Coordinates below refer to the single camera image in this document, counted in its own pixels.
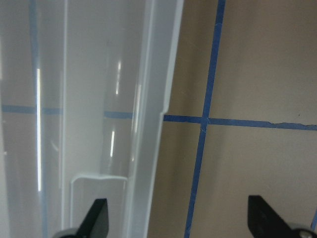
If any clear plastic box lid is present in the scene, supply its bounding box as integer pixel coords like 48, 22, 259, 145
0, 0, 184, 238

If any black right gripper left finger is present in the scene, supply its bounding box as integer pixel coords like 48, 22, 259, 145
75, 198, 109, 238

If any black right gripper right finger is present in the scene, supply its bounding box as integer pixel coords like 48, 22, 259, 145
248, 195, 295, 238

